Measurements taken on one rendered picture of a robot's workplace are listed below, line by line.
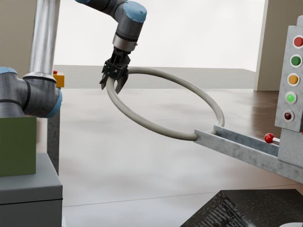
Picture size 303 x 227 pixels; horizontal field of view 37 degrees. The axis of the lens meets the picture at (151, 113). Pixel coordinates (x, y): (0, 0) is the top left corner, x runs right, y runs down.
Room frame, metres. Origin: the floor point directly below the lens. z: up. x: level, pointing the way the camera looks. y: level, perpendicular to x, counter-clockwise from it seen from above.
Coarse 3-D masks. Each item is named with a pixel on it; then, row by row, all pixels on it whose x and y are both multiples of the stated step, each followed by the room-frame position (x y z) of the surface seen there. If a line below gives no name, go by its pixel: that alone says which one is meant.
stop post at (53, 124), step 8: (56, 80) 2.82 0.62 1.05; (48, 120) 2.83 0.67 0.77; (56, 120) 2.84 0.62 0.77; (48, 128) 2.83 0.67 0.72; (56, 128) 2.84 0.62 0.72; (48, 136) 2.83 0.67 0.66; (56, 136) 2.84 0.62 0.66; (48, 144) 2.83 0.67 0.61; (56, 144) 2.84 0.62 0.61; (48, 152) 2.83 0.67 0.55; (56, 152) 2.84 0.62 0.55; (56, 160) 2.84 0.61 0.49; (56, 168) 2.84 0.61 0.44; (64, 224) 2.88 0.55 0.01
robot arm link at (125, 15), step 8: (128, 0) 1.68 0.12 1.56; (120, 8) 1.68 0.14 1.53; (128, 8) 1.63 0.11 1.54; (136, 8) 1.65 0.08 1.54; (144, 8) 1.68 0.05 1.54; (120, 16) 1.66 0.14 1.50; (128, 16) 1.63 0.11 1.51; (136, 16) 1.63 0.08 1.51; (144, 16) 1.65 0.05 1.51; (120, 24) 1.66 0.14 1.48; (128, 24) 1.64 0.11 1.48; (136, 24) 1.64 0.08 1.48; (120, 32) 1.66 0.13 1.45; (128, 32) 1.65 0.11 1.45; (136, 32) 1.66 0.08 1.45; (128, 40) 1.66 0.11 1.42; (136, 40) 1.68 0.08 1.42
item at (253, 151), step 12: (204, 132) 1.50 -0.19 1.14; (228, 132) 1.56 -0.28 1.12; (204, 144) 1.49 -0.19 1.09; (216, 144) 1.46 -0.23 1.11; (228, 144) 1.42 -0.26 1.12; (240, 144) 1.40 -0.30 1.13; (252, 144) 1.48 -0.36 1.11; (264, 144) 1.45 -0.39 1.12; (240, 156) 1.39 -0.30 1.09; (252, 156) 1.35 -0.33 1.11; (264, 156) 1.32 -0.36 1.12; (276, 156) 1.42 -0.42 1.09; (264, 168) 1.32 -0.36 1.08; (276, 168) 1.29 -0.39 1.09; (288, 168) 1.27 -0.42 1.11; (300, 168) 1.24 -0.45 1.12; (300, 180) 1.23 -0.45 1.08
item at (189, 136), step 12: (132, 72) 1.85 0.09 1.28; (144, 72) 1.89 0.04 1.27; (156, 72) 1.91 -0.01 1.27; (108, 84) 1.65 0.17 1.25; (180, 84) 1.92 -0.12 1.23; (192, 84) 1.91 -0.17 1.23; (204, 96) 1.86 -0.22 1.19; (120, 108) 1.54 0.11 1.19; (216, 108) 1.78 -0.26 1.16; (144, 120) 1.49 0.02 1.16; (156, 132) 1.49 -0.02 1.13; (168, 132) 1.48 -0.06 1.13; (180, 132) 1.50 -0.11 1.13; (216, 132) 1.59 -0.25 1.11
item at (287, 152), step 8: (280, 136) 1.24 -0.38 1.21; (288, 136) 1.22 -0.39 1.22; (296, 136) 1.21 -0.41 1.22; (280, 144) 1.24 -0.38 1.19; (288, 144) 1.22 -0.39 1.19; (296, 144) 1.20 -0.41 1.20; (280, 152) 1.23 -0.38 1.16; (288, 152) 1.22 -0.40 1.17; (296, 152) 1.20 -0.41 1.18; (280, 160) 1.23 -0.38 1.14; (288, 160) 1.22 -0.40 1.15; (296, 160) 1.20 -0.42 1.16
